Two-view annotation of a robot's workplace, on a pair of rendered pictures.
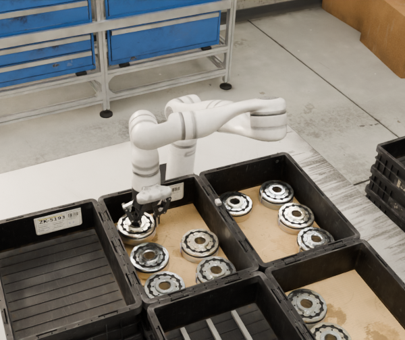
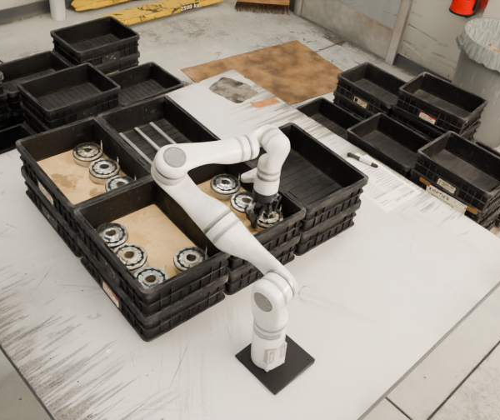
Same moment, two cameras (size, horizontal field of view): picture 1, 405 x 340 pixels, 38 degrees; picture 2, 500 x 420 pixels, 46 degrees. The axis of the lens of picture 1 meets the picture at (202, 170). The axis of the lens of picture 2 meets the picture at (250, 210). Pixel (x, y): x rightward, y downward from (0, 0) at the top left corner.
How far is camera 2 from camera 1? 2.51 m
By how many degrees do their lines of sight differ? 98
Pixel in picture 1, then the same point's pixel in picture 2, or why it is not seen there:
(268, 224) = (154, 257)
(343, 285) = not seen: hidden behind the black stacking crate
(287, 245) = (136, 239)
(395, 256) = (19, 308)
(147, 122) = (270, 127)
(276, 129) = not seen: hidden behind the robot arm
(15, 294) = (322, 178)
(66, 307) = (285, 175)
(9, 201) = (412, 297)
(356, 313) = (81, 197)
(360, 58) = not seen: outside the picture
